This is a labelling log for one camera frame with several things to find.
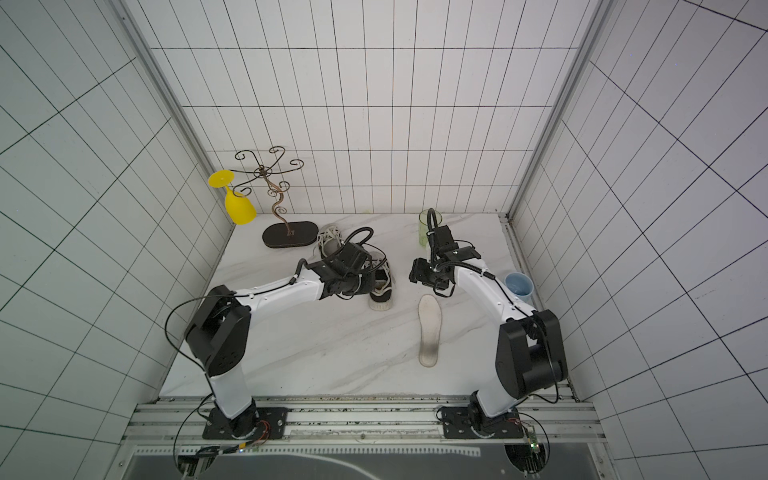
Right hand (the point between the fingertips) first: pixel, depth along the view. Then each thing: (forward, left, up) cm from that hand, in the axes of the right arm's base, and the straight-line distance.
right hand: (419, 271), depth 89 cm
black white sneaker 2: (-7, +11, -4) cm, 14 cm away
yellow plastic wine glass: (+14, +58, +10) cm, 61 cm away
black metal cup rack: (+20, +51, -8) cm, 56 cm away
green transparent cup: (+19, -2, -1) cm, 19 cm away
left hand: (-5, +15, -4) cm, 16 cm away
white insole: (-9, -4, -12) cm, 16 cm away
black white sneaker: (+13, +31, -3) cm, 34 cm away
